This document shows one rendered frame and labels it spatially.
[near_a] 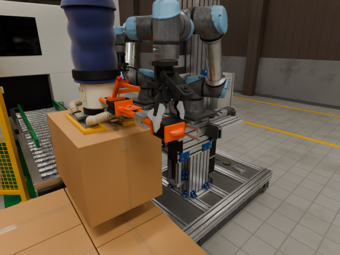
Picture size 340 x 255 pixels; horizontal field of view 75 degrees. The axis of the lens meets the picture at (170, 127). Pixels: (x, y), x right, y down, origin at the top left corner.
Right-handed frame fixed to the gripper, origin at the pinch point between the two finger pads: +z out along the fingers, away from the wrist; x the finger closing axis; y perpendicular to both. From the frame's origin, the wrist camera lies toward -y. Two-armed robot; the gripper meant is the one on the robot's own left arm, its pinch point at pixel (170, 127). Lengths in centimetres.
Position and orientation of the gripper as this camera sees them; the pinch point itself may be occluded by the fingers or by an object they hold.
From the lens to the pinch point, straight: 69.8
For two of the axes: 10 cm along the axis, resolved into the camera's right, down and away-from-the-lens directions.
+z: -0.1, 9.4, 3.3
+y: -6.0, -2.7, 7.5
